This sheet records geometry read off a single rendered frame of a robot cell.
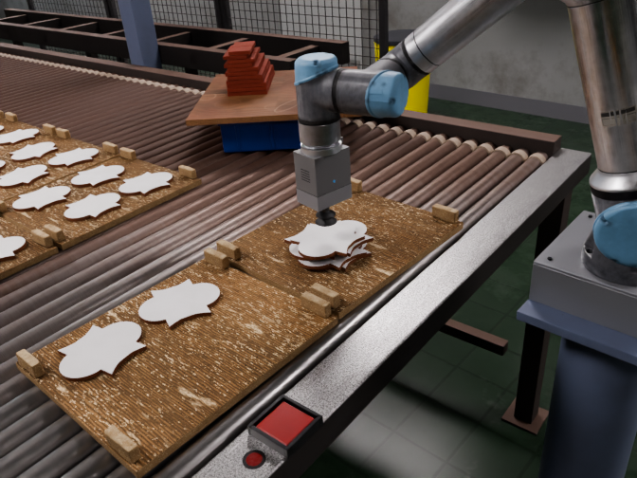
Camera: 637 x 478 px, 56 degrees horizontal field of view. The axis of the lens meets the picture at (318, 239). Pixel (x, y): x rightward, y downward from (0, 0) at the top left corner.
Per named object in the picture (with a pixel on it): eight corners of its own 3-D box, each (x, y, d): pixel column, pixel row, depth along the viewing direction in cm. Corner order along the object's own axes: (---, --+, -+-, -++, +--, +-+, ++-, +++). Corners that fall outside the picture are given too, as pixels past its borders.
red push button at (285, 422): (316, 425, 86) (315, 417, 85) (287, 452, 82) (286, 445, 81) (284, 407, 89) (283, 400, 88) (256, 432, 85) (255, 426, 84)
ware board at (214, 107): (356, 71, 212) (356, 65, 212) (361, 116, 169) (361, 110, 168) (217, 79, 215) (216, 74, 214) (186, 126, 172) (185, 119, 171)
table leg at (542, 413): (550, 413, 204) (589, 181, 162) (536, 435, 196) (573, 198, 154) (516, 398, 211) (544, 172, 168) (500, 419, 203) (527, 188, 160)
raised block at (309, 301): (333, 314, 105) (332, 301, 103) (326, 320, 103) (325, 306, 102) (307, 303, 108) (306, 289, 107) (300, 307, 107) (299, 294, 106)
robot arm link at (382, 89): (417, 59, 102) (357, 56, 107) (392, 79, 93) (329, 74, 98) (416, 104, 106) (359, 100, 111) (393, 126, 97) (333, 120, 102)
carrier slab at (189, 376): (338, 323, 105) (337, 316, 104) (138, 480, 79) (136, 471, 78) (209, 262, 126) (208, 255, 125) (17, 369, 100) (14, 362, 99)
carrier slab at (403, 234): (464, 229, 131) (464, 222, 130) (339, 320, 106) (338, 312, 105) (341, 189, 152) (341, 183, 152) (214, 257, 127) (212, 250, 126)
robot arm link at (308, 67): (329, 63, 97) (283, 60, 101) (333, 128, 103) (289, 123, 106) (349, 51, 103) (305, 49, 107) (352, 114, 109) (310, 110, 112)
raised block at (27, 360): (46, 374, 96) (42, 360, 95) (35, 380, 95) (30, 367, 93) (28, 358, 100) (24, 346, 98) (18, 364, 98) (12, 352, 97)
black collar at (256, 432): (323, 424, 86) (322, 415, 85) (288, 459, 81) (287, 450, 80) (283, 401, 90) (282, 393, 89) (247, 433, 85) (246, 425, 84)
